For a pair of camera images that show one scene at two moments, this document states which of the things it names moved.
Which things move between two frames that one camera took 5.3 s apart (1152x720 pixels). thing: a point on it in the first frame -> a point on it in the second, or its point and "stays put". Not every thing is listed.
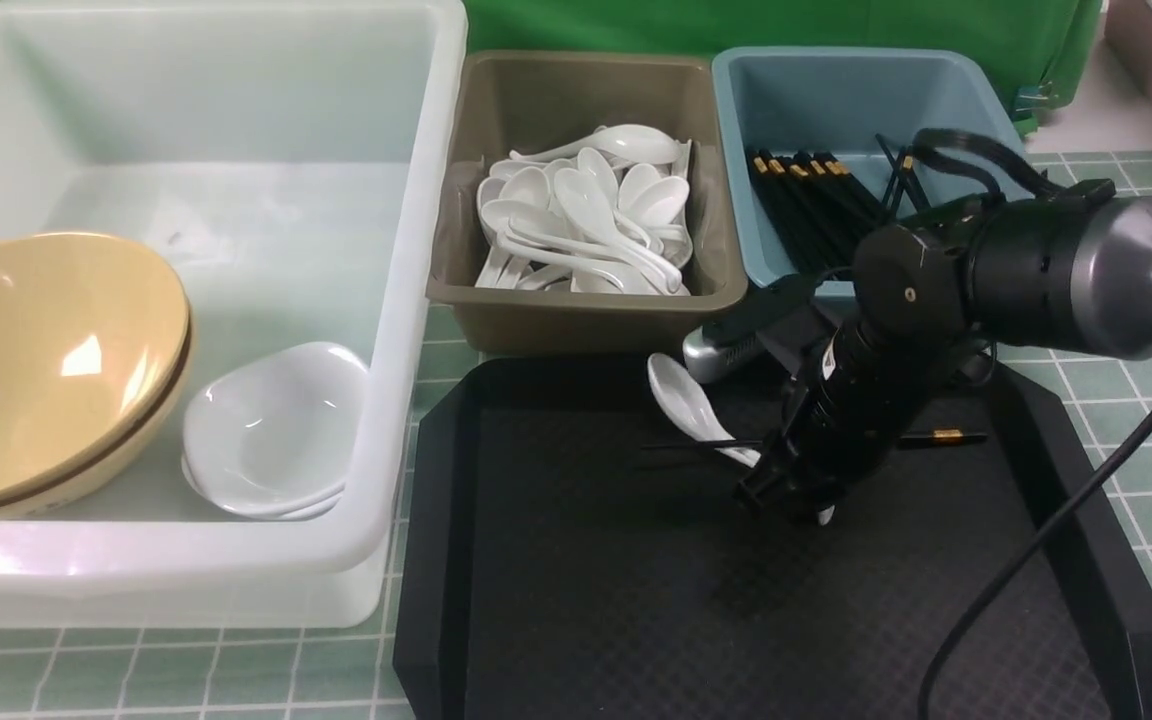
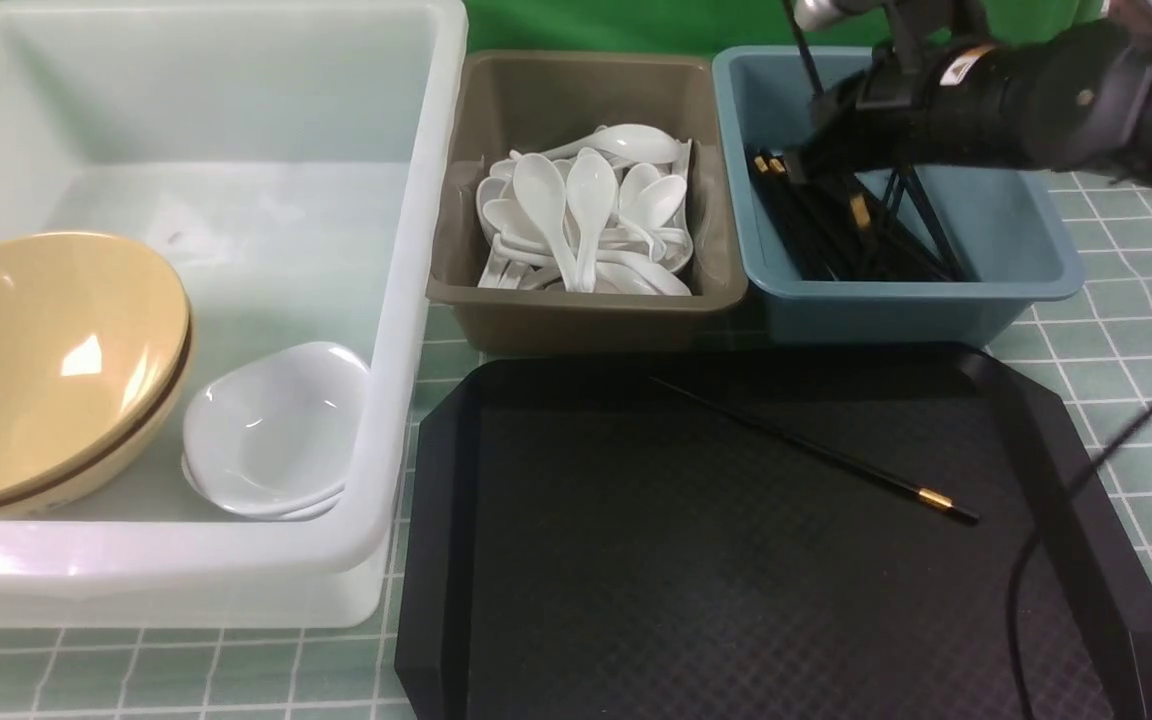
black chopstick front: x=927 y=436 -> x=961 y=510
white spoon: x=692 y=407 -> x=541 y=181
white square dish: x=279 y=436 stays put
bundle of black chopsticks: x=820 y=209 stays put
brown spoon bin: x=512 y=102 stays put
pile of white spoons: x=609 y=212 stays put
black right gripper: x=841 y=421 -> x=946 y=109
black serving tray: x=565 y=554 stays put
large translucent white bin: x=300 y=164 stays put
